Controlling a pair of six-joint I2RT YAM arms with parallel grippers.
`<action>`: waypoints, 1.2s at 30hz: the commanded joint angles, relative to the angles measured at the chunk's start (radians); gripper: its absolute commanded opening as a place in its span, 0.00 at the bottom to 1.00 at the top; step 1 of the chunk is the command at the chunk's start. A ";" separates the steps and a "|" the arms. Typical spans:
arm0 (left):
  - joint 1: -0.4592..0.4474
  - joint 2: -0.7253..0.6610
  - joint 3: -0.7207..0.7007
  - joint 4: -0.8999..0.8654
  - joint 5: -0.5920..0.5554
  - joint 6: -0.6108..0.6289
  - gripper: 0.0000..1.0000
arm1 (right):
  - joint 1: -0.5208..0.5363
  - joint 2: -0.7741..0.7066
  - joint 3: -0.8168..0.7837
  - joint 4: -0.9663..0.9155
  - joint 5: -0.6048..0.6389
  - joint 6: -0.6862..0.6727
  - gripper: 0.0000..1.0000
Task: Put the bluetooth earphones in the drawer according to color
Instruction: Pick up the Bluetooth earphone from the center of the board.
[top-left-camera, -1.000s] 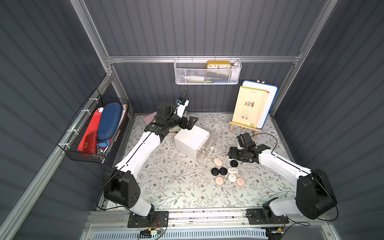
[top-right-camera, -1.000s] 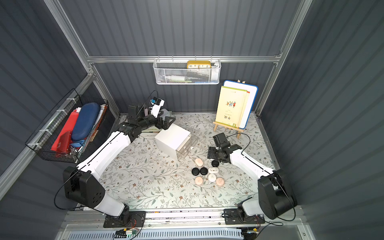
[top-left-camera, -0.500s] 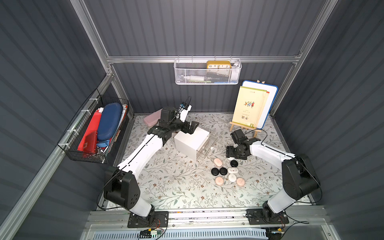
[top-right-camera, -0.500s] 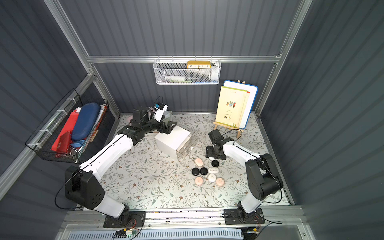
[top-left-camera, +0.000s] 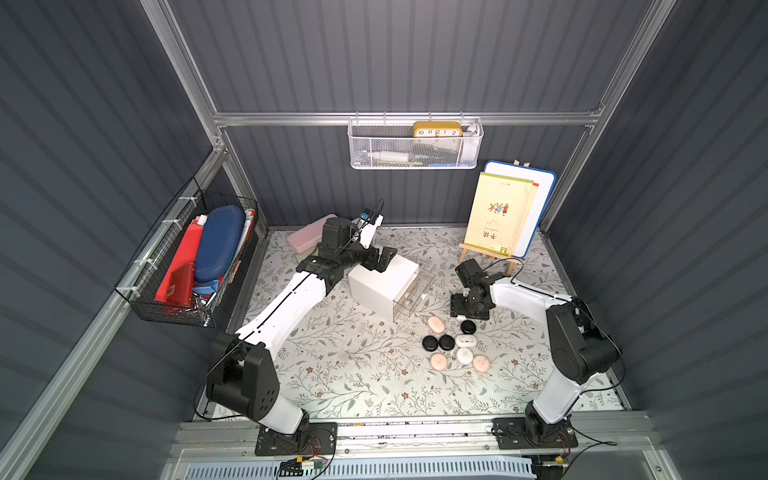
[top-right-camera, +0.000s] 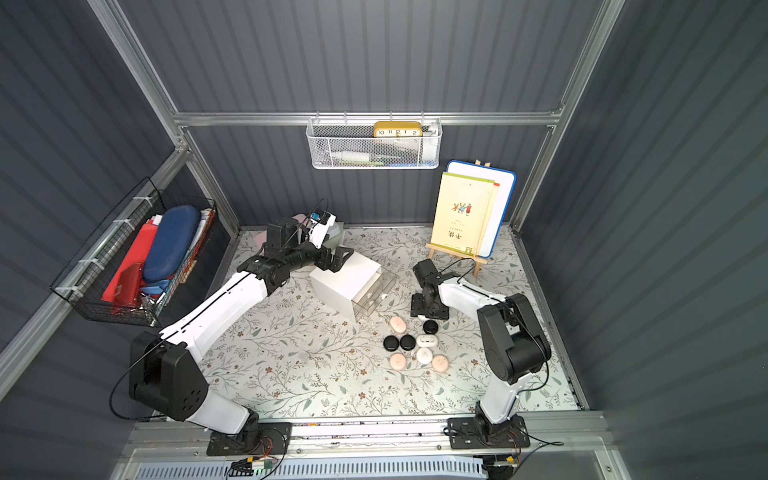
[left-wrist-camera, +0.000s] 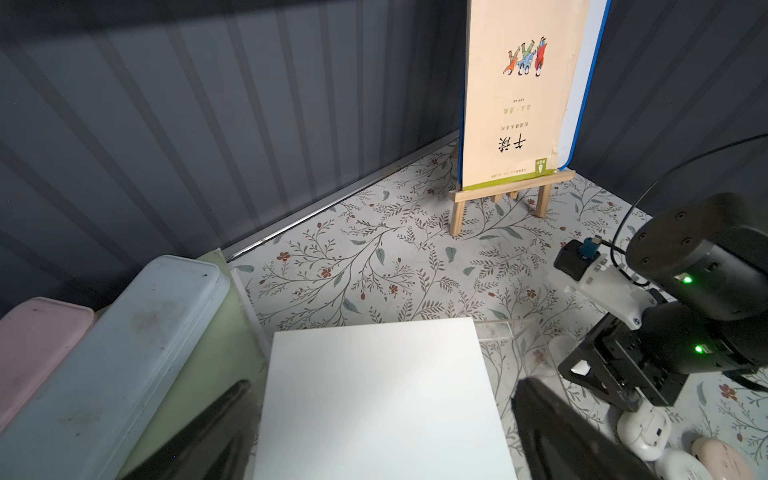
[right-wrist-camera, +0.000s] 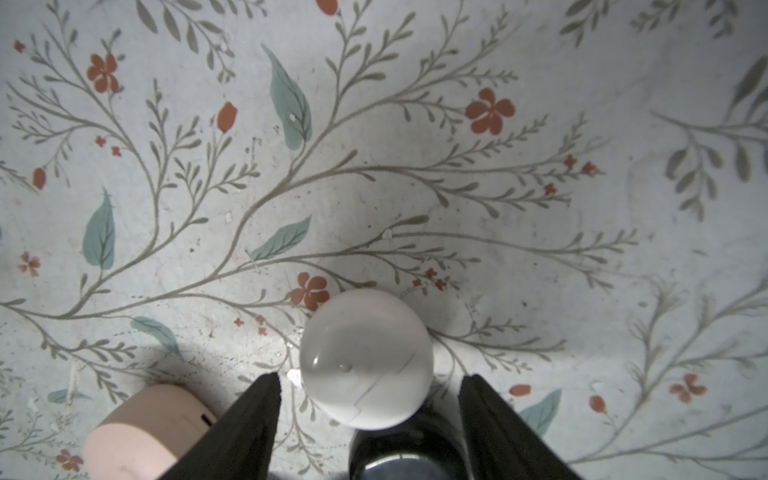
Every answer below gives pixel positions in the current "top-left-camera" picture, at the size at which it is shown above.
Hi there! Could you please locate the green book box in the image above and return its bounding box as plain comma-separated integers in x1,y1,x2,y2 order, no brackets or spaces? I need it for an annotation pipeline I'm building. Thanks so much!
296,248,317,264

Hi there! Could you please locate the yellow booklet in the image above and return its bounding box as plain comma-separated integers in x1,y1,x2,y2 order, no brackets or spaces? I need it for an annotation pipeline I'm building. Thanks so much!
463,172,541,258

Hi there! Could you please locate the white earphone case lower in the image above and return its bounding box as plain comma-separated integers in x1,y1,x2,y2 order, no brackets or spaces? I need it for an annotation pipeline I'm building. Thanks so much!
456,347,474,365

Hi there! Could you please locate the pink earphone case lower left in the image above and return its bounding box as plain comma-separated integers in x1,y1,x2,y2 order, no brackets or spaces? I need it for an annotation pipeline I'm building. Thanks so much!
429,353,448,371

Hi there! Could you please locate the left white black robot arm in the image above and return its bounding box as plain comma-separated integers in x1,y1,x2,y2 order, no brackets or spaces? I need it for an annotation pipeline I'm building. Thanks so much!
203,210,397,435

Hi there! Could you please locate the yellow clock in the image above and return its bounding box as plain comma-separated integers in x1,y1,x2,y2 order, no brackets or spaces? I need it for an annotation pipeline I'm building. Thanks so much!
413,121,463,138

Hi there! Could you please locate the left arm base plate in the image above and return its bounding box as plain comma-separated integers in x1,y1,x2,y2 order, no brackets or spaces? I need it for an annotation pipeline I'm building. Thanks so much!
254,422,338,457

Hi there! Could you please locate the black earphone case right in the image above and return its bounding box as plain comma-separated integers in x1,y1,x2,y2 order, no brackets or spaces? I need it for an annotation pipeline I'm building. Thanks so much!
460,319,477,335

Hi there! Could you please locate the white earphone case open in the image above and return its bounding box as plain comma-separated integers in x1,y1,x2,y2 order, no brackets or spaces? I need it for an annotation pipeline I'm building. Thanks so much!
455,334,478,349

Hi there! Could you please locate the pink earphone case lower right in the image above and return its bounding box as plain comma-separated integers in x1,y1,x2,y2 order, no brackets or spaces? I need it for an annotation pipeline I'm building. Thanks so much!
472,355,491,374

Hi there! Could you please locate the black earphone case middle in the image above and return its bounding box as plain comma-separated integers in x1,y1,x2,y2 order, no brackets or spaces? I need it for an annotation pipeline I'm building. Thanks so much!
438,334,456,351

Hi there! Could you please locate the navy blue case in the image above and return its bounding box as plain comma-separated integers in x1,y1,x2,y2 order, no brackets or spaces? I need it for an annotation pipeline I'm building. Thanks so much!
195,205,245,283

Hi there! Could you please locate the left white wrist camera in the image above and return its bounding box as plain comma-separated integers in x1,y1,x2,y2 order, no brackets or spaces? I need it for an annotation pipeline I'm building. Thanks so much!
357,209,383,248

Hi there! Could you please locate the red folder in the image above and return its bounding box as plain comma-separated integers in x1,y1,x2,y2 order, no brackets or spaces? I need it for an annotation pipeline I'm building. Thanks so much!
154,215,207,307

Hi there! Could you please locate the pink earphone case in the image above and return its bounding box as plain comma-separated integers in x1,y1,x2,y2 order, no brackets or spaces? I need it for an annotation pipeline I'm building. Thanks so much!
427,316,445,336
472,355,491,374
429,353,448,371

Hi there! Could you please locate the white wire wall basket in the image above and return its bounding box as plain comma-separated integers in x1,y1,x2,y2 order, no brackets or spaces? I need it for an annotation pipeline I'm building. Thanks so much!
347,115,485,170

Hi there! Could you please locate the blue-framed whiteboard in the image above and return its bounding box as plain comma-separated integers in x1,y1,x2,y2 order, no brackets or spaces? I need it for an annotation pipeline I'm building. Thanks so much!
483,160,557,258

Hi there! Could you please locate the pink pencil case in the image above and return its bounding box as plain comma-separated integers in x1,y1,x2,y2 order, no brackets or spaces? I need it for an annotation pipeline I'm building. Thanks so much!
287,214,336,253

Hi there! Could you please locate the white drawer cabinet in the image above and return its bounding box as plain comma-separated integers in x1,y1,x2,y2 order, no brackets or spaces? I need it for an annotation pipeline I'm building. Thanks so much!
348,254,420,321

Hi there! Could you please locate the black earphone case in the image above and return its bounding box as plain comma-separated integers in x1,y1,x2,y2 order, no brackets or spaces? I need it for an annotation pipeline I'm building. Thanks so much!
422,335,439,352
438,334,456,351
460,319,477,335

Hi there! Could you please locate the black earphone case left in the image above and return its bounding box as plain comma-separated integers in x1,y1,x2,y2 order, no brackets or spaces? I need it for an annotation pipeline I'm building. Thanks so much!
422,335,439,352

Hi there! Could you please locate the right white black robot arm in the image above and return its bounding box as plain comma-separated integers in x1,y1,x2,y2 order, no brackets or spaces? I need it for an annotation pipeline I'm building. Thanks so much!
450,259,622,436

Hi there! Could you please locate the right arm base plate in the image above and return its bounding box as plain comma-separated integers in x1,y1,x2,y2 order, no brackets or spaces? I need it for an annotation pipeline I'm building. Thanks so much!
491,417,578,451

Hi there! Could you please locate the clear plastic drawer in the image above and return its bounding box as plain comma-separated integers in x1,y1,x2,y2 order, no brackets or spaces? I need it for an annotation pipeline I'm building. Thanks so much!
393,269,435,318

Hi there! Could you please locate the black wire side basket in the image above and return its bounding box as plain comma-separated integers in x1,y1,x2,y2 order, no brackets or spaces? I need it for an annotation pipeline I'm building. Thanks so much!
115,179,263,329

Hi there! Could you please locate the pink earphone case upper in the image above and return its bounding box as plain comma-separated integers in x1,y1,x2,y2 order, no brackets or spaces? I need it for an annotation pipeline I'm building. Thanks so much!
427,316,445,336

